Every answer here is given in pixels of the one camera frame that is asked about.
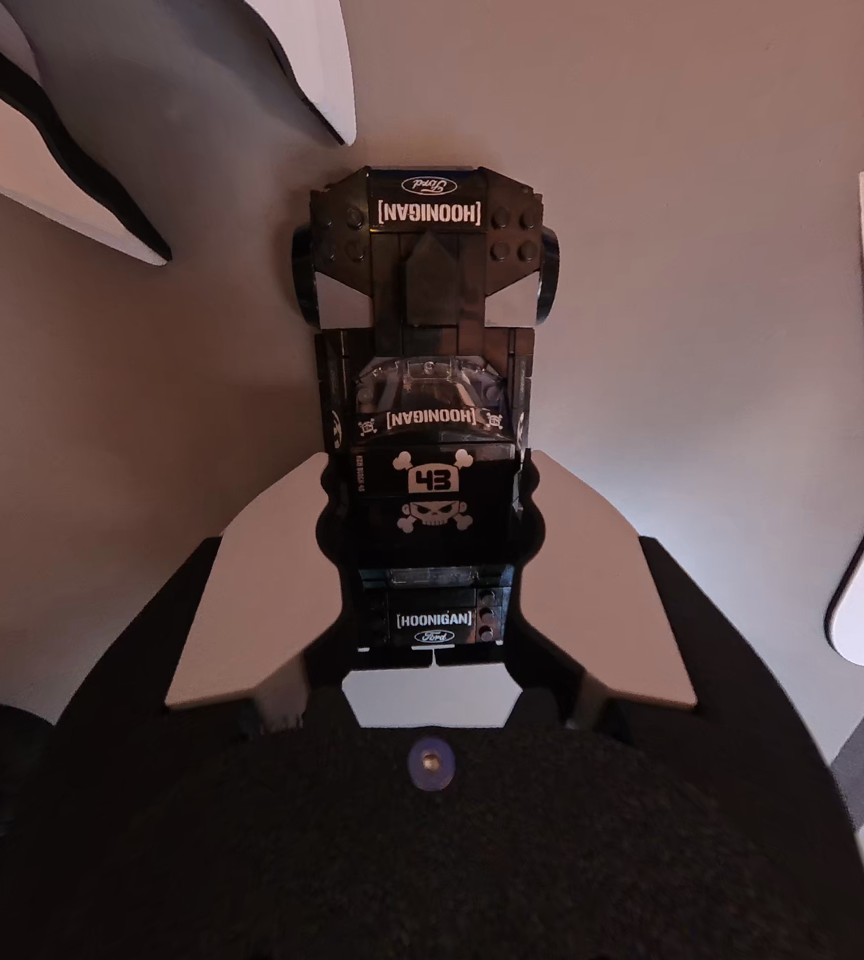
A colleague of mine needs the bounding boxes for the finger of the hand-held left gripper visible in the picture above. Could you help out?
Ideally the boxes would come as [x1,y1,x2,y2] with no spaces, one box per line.
[0,0,173,268]
[245,0,358,147]

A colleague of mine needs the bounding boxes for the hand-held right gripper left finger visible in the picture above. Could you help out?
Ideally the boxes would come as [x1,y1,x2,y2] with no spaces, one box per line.
[167,450,350,724]

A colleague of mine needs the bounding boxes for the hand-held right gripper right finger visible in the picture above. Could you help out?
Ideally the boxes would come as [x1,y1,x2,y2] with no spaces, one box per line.
[510,447,700,732]

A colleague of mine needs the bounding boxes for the black lego car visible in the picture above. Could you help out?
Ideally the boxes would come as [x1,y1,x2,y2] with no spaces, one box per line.
[290,165,563,669]

